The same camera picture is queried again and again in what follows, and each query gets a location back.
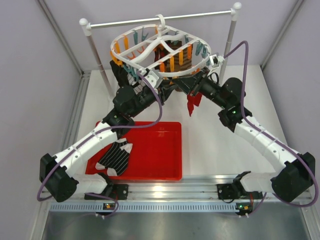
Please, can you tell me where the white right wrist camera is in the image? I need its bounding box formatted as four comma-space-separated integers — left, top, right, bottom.
209, 53, 225, 68

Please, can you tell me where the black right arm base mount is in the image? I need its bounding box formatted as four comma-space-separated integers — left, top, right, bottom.
216, 183, 241, 203

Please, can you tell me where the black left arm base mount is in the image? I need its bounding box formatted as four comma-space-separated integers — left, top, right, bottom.
95, 184, 129, 200

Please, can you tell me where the white clip sock hanger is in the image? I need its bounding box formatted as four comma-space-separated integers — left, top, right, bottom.
110, 14, 212, 79

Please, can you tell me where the black white striped sock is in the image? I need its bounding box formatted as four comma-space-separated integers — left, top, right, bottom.
95, 138, 133, 177

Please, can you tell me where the hanging brown striped sock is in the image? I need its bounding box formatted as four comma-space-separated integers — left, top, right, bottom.
173, 46, 193, 72

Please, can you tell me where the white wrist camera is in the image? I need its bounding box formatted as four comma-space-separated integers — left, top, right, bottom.
209, 53, 225, 68
137, 68, 163, 89

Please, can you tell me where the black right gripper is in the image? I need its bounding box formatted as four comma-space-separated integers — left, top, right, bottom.
172, 67, 229, 110

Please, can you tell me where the red plastic tray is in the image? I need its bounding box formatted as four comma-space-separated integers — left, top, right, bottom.
85, 121, 183, 181

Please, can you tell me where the hanging black striped sock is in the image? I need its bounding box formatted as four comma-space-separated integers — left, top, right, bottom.
109, 60, 145, 93

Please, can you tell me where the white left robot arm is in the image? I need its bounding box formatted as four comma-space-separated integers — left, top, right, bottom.
37, 84, 175, 202

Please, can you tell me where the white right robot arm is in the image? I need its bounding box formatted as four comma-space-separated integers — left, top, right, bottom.
173, 68, 316, 203

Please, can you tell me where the white drying rack stand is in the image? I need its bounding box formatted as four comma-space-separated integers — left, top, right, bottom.
79, 2, 242, 97

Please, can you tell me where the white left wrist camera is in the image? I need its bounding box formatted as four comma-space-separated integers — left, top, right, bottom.
137, 68, 163, 89

